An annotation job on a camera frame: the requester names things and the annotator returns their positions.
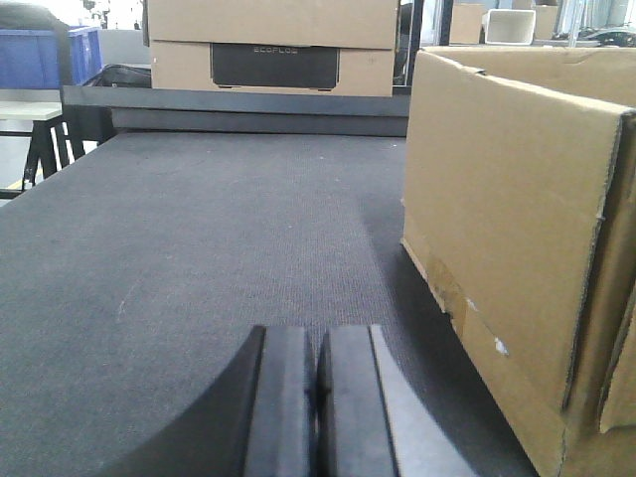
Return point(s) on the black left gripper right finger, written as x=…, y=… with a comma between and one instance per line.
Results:
x=371, y=422

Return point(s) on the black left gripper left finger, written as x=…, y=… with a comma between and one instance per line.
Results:
x=256, y=419

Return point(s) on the brown cardboard carton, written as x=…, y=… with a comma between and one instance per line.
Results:
x=519, y=213

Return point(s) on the stacked Ecoflow cardboard box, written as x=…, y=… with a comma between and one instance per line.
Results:
x=344, y=48

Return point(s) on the small cardboard box background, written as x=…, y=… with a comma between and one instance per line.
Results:
x=466, y=24

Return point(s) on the white plastic bin background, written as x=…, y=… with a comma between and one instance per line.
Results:
x=509, y=27

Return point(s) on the blue crate background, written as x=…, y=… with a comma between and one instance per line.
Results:
x=29, y=58

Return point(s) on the black conveyor end frame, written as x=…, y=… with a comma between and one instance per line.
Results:
x=172, y=110

